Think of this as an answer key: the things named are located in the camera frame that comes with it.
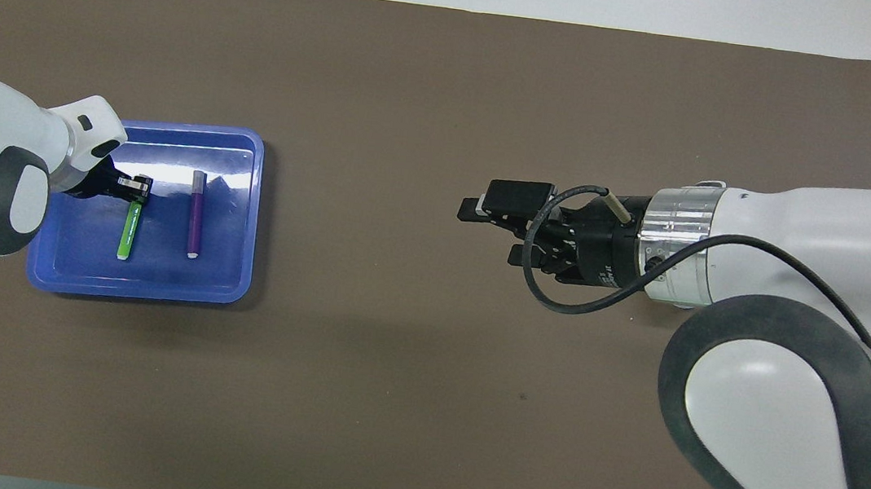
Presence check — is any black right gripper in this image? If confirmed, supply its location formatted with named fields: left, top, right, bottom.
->
left=451, top=175, right=657, bottom=296

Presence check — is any brown table mat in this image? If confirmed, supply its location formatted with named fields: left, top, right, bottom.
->
left=0, top=0, right=871, bottom=489

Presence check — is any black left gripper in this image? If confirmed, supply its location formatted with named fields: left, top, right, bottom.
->
left=62, top=152, right=158, bottom=207

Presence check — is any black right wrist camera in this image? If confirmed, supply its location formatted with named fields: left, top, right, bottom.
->
left=482, top=177, right=558, bottom=226

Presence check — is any purple marker pen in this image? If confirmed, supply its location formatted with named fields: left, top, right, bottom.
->
left=184, top=170, right=210, bottom=260

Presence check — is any blue plastic tray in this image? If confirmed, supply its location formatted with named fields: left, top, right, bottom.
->
left=23, top=105, right=269, bottom=315

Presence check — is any green marker pen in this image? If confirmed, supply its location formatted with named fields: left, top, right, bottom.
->
left=116, top=196, right=145, bottom=262

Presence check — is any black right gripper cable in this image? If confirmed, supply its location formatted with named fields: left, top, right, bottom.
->
left=516, top=178, right=871, bottom=352

